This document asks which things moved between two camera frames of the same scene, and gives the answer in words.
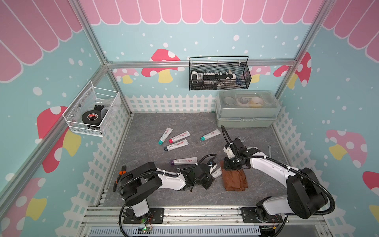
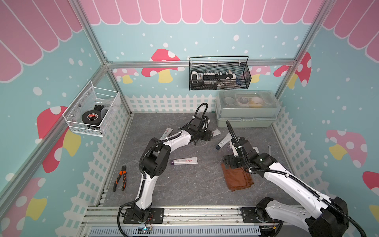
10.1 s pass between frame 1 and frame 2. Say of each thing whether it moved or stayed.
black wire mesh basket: stayed
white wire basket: stayed
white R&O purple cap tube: stayed
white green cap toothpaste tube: stayed
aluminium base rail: stayed
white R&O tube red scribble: moved
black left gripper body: moved
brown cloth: moved
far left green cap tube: stayed
